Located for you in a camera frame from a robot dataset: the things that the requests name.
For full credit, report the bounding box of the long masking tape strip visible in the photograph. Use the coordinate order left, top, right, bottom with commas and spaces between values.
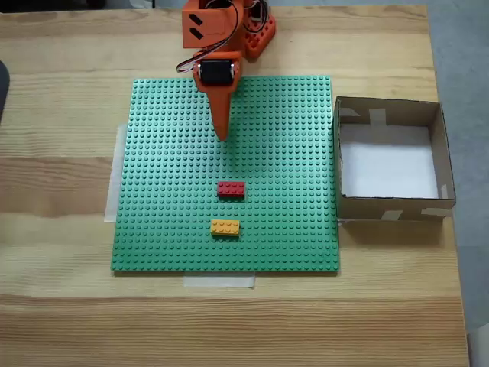
103, 122, 129, 225

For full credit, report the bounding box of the green lego baseplate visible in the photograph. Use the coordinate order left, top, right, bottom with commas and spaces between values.
109, 75, 342, 277

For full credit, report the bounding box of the black rounded object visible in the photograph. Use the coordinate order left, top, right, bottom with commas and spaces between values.
0, 60, 11, 125

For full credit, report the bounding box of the cardboard box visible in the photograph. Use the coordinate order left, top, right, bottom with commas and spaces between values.
332, 96, 458, 222

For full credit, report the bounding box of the short masking tape strip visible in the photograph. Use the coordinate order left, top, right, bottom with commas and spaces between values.
182, 273, 256, 290

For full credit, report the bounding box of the yellow lego brick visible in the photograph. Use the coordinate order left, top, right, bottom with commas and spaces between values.
210, 219, 241, 239

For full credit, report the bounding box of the red lego brick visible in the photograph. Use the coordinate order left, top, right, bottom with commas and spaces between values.
216, 180, 247, 199

